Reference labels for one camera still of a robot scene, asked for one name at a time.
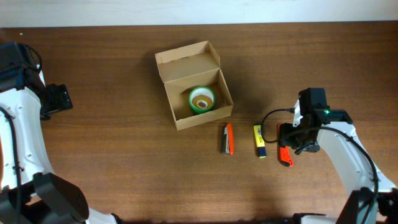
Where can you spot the green tape roll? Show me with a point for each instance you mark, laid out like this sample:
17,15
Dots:
201,90

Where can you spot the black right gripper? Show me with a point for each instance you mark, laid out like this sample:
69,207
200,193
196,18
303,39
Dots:
285,139

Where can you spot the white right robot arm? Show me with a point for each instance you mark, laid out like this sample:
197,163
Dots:
316,126

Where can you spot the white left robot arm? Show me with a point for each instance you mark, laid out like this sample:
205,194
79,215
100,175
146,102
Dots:
31,192

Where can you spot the yellow highlighter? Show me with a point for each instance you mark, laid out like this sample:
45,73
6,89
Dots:
260,144

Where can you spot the red stapler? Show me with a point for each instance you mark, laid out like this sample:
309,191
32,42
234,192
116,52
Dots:
227,139

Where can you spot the yellow tape roll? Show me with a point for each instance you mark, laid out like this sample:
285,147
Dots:
202,102

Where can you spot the red utility knife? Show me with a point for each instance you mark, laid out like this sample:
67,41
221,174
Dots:
284,155

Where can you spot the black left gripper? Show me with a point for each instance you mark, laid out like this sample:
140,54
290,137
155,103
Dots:
60,98

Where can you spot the brown cardboard box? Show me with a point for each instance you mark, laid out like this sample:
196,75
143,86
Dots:
185,68

